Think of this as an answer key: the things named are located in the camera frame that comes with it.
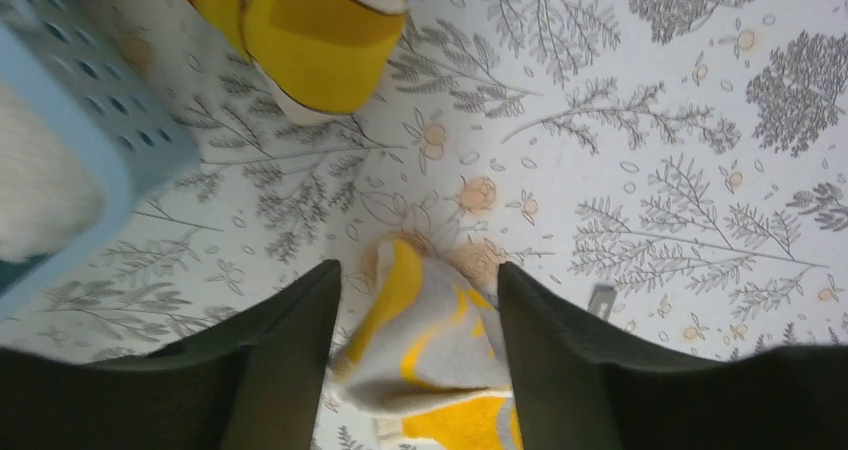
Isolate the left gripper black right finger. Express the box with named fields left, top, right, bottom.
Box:
left=498, top=263, right=847, bottom=449

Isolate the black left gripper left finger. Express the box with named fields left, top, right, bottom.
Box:
left=1, top=260, right=341, bottom=449

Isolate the grey yellow patterned towel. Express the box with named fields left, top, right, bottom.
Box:
left=328, top=238, right=524, bottom=449

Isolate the cream terry towel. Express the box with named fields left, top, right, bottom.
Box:
left=1, top=84, right=104, bottom=263

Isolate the floral patterned table mat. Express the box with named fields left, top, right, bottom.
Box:
left=1, top=0, right=847, bottom=449

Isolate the blue yellow printed towel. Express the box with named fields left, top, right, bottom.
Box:
left=187, top=0, right=410, bottom=125

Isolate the light blue plastic basket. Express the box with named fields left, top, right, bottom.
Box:
left=1, top=0, right=200, bottom=317

